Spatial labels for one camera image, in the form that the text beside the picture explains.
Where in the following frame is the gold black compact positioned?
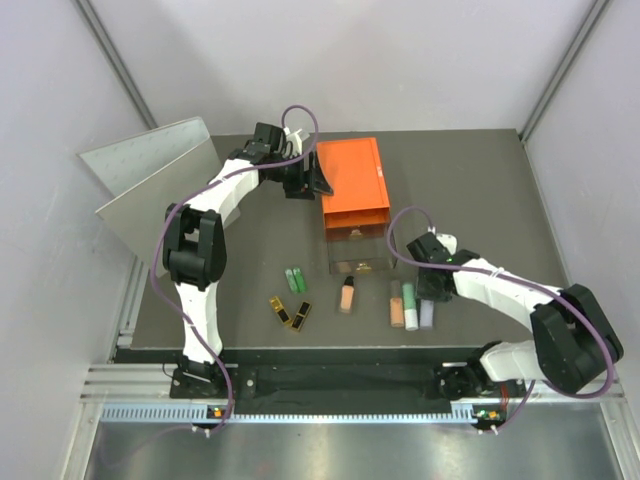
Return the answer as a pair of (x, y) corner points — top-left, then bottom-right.
(269, 296), (292, 326)
(290, 301), (312, 331)

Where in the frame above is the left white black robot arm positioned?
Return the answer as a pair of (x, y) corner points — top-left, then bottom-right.
(162, 123), (333, 399)

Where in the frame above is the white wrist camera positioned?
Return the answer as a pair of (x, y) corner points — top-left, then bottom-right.
(283, 127), (309, 157)
(435, 232), (458, 255)

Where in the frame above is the orange tube grey cap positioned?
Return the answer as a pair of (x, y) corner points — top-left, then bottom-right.
(390, 280), (404, 328)

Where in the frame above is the grey metal panel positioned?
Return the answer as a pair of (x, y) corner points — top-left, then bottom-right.
(79, 117), (223, 265)

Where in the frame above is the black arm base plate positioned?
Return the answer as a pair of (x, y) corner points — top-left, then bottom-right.
(170, 364), (522, 404)

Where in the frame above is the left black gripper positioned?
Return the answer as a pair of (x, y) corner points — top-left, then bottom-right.
(269, 150), (332, 201)

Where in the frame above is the purple cable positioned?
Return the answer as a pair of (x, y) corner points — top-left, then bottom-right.
(148, 102), (320, 431)
(387, 206), (619, 434)

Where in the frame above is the gold black compact left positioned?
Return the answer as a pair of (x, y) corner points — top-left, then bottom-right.
(269, 296), (292, 326)

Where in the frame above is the orange drawer box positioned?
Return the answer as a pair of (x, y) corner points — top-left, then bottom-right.
(317, 137), (391, 241)

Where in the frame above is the lilac white tube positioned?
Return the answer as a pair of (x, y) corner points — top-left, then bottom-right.
(419, 299), (435, 330)

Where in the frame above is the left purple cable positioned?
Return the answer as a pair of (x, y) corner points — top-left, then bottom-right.
(148, 102), (320, 431)

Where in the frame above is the green lipstick tube right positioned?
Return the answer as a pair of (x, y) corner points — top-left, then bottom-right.
(293, 267), (307, 293)

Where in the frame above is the aluminium frame rail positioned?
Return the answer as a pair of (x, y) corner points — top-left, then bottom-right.
(81, 364), (625, 403)

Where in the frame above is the slotted grey cable duct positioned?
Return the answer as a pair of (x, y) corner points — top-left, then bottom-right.
(101, 403), (478, 425)

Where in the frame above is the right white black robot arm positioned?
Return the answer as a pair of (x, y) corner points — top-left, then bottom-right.
(407, 232), (624, 396)

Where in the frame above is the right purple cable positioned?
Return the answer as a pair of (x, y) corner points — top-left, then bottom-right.
(387, 206), (619, 434)

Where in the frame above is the green lipstick tube left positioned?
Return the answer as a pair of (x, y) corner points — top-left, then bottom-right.
(285, 269), (298, 293)

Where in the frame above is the peach foundation bottle black cap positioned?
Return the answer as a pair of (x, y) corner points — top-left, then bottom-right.
(339, 275), (355, 314)

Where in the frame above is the green white tube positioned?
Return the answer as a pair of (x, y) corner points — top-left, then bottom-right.
(402, 282), (419, 331)

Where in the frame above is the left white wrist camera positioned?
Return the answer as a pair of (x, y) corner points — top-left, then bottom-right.
(283, 127), (309, 157)

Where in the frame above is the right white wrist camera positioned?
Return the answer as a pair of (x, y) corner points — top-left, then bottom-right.
(435, 232), (458, 255)

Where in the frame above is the clear acrylic drawer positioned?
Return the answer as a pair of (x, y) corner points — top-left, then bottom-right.
(325, 224), (397, 275)

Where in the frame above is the green lipstick tube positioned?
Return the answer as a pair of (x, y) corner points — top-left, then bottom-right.
(293, 267), (307, 293)
(285, 269), (298, 293)

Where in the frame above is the gold black compact right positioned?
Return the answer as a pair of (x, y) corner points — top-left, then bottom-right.
(290, 301), (312, 331)

